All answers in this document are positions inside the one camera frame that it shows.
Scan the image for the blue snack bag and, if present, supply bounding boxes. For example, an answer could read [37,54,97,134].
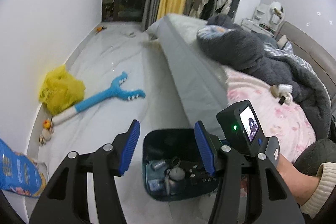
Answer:
[1,140,47,198]

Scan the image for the white dressing table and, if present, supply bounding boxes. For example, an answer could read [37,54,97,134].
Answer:
[240,3,275,37]

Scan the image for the blue white patterned duvet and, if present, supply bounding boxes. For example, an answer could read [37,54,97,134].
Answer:
[263,41,316,75]

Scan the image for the cream knit sleeve cuff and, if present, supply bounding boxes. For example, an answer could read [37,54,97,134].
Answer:
[300,162,336,218]

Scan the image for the cardboard tape roll core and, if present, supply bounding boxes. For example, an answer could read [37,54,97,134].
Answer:
[270,85,282,98]

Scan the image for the white sock ball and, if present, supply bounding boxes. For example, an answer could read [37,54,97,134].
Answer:
[167,167,185,181]
[281,93,293,105]

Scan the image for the right hand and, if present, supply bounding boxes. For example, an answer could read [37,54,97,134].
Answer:
[277,154,320,205]

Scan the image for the dark teal trash bin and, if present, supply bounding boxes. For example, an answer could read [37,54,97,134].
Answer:
[142,128,219,202]

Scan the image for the blue plush slingshot toy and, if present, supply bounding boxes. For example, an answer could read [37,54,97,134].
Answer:
[51,72,146,126]

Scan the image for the blue tissue packet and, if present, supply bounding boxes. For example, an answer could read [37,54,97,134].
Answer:
[147,179,164,192]

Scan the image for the grey mattress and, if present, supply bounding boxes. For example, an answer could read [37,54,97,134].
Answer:
[146,14,228,140]

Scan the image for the orange black floor item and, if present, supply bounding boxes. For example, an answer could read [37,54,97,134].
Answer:
[95,26,107,35]

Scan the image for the round vanity mirror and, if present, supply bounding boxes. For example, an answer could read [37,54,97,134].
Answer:
[266,1,285,27]

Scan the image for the yellow plastic bag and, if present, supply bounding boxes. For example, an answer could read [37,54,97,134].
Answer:
[39,65,85,116]

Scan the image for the small duck keychain toys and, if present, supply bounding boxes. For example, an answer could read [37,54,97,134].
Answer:
[39,119,54,145]

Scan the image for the dark grey fleece blanket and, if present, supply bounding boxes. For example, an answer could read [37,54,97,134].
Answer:
[197,14,331,140]

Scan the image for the pink cartoon print blanket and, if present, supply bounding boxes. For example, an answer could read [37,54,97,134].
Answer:
[222,66,316,162]

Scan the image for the black tape roll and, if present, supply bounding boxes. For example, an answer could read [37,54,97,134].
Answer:
[278,96,286,105]

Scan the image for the grey upholstered headboard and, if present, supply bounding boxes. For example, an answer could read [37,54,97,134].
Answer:
[274,20,336,101]

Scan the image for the white floor slipper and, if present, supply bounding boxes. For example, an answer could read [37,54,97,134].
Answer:
[124,32,136,38]

